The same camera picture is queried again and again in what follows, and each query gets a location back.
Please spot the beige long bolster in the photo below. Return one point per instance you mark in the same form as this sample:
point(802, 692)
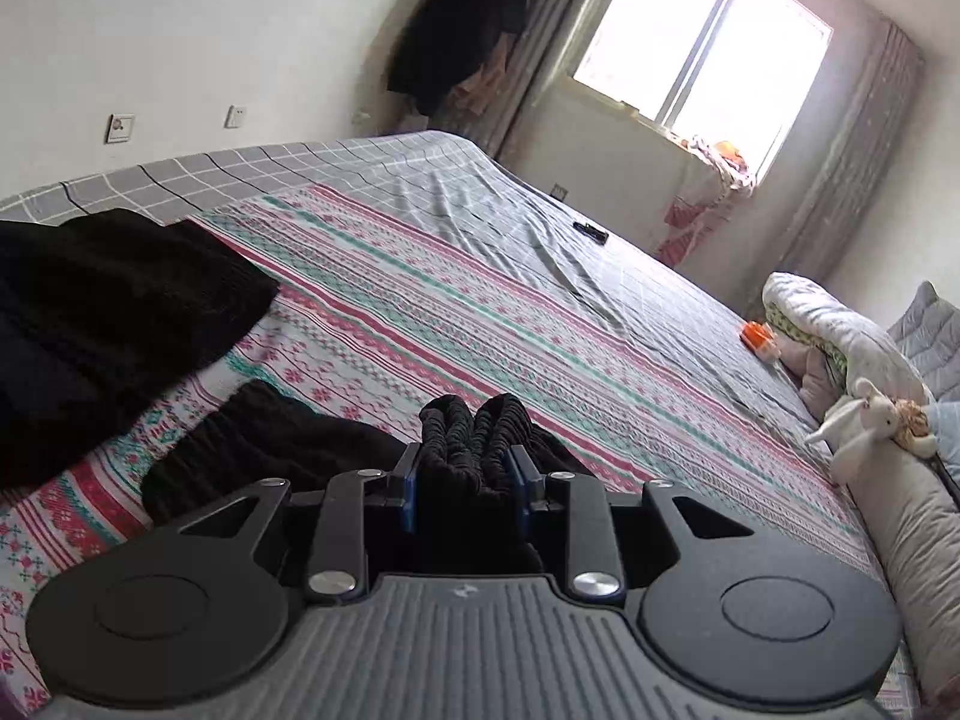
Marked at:
point(915, 532)

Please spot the light blue checked pillow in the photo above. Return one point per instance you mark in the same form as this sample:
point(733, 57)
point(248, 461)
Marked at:
point(946, 435)

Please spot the pink patterned cloth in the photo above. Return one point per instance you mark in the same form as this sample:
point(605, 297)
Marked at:
point(705, 195)

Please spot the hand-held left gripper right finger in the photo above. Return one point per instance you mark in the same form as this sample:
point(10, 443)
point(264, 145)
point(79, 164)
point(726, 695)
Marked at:
point(517, 491)

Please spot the grey curtain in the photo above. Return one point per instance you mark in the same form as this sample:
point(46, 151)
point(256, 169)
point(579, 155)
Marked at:
point(532, 52)
point(855, 157)

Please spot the pale pink cushion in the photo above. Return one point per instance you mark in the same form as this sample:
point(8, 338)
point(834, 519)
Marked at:
point(814, 382)

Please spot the grey checked bed sheet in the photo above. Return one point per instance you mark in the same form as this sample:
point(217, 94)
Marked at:
point(420, 187)

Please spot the rolled white floral quilt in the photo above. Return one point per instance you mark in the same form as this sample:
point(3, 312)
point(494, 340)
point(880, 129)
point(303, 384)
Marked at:
point(832, 330)

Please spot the white plush rabbit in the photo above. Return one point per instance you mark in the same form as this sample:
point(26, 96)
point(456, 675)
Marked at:
point(855, 427)

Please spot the black remote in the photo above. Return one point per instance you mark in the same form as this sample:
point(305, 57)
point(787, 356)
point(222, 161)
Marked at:
point(590, 231)

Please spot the patterned pink green blanket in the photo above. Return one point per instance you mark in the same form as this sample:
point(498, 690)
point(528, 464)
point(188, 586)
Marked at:
point(480, 315)

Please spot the window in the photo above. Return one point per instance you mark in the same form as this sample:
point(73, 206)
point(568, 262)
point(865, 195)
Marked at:
point(697, 52)

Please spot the wall switch panel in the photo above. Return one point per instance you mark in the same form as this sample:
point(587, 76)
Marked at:
point(120, 127)

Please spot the black knit cloth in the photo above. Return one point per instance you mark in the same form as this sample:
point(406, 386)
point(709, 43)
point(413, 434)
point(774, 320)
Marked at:
point(97, 330)

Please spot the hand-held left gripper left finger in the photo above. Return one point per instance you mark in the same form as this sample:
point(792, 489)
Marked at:
point(410, 491)

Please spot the brown plush toy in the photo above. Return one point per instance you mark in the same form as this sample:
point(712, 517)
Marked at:
point(915, 424)

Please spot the grey quilted cushion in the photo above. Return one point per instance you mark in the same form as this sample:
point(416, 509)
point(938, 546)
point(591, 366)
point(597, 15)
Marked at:
point(926, 326)

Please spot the dark hanging clothes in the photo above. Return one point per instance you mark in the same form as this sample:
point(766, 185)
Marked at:
point(461, 30)

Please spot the black pants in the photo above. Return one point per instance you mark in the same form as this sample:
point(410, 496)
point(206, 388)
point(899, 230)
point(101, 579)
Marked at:
point(465, 450)

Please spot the white wall socket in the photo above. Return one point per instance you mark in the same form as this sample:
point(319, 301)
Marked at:
point(236, 116)

